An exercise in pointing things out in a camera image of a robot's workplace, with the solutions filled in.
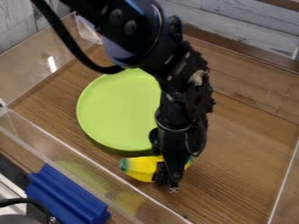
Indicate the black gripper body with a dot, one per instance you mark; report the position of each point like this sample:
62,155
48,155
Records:
177,143

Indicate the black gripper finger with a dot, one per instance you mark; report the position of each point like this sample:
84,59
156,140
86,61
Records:
161,178

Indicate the yellow toy banana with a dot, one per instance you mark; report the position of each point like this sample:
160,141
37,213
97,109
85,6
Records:
146,169

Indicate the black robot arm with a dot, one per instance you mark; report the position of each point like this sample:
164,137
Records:
144,38

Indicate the green round plate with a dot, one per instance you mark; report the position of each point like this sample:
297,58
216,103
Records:
116,108

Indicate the blue plastic clamp block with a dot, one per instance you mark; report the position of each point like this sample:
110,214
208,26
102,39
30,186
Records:
66,200

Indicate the clear acrylic front wall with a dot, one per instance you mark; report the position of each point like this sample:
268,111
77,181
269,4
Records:
45,157

